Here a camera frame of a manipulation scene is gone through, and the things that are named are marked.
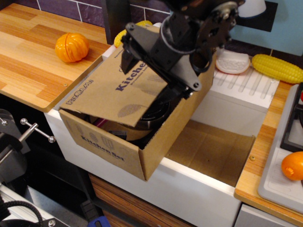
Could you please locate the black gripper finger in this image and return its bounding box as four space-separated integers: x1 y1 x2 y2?
121 50 138 74
156 83 185 105

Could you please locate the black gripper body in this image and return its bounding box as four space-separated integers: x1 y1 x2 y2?
122 15 202 98

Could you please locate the brown cardboard kitchen set box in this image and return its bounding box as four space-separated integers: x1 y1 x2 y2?
59 47 214 181

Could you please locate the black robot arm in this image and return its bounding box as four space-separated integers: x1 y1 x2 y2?
122 0 243 104

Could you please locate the black round lens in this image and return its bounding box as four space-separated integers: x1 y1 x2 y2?
135 102 171 130

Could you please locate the yellow toy corn left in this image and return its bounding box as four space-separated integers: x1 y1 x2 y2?
114 20 153 48

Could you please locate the yellow toy corn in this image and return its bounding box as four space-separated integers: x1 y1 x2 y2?
114 20 153 48
251 54 303 84

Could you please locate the orange toy pumpkin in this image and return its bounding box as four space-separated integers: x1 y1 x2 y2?
55 33 89 63

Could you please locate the pink stick in box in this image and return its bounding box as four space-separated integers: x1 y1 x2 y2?
93 118 107 128

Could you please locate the white toy sink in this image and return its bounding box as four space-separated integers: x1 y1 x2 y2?
45 69 279 227

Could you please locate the white lamp shade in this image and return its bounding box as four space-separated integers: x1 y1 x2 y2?
239 0 267 18

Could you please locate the yellow toy corn right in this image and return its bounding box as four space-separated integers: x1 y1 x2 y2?
251 54 303 84

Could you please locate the grey toy stove top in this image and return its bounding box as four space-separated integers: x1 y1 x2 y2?
258 84 303 214

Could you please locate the orange toy fruit right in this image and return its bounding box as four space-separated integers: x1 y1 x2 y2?
281 151 303 181

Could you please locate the black metal clamp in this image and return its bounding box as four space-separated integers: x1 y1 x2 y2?
0 109 56 183

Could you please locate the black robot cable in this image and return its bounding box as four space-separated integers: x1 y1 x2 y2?
189 47 213 74

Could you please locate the blue clamp handle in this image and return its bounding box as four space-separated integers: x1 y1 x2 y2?
88 216 111 227

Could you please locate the black braided cable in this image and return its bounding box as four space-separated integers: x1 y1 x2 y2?
0 196 44 227

